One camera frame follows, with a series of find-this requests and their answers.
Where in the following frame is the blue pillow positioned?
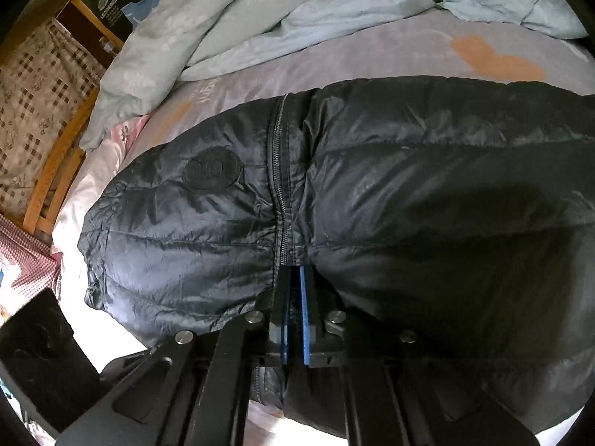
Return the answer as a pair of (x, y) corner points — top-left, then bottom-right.
(121, 0), (187, 29)

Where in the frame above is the black hanging bag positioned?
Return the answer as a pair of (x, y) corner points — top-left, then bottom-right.
(58, 0), (187, 54)

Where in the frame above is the pink floral pillow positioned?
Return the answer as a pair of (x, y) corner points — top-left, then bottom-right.
(51, 116), (154, 289)

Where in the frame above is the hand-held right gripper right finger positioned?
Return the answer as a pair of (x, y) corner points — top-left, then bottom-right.
(300, 266), (540, 446)

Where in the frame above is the brown patterned curtain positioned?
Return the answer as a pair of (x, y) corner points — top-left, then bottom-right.
(0, 21), (107, 214)

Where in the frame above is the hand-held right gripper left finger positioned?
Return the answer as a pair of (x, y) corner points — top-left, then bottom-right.
(56, 267), (292, 446)

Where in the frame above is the black quilted down jacket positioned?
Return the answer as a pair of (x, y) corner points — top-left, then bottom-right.
(78, 74), (595, 444)

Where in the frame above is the wooden bed frame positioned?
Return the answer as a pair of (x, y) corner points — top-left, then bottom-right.
(0, 0), (124, 237)

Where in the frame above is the red checked cloth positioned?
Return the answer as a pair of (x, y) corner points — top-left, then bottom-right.
(0, 214), (63, 317)

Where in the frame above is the light blue duvet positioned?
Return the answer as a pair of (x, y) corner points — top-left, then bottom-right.
(79, 0), (589, 152)

